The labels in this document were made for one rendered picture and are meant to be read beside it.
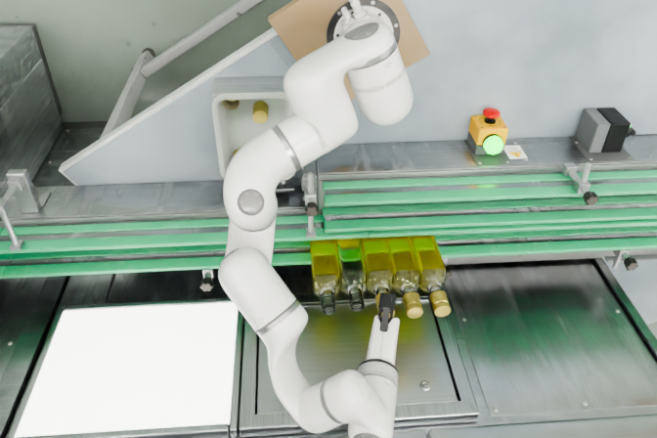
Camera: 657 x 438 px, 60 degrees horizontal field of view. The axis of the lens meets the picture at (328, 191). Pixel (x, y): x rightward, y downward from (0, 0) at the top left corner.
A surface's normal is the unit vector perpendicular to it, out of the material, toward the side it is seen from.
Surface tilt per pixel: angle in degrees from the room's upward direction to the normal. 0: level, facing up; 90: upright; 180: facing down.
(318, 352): 90
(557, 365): 91
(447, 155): 90
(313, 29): 0
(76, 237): 90
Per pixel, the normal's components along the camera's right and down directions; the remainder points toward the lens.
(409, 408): 0.01, -0.80
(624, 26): 0.07, 0.60
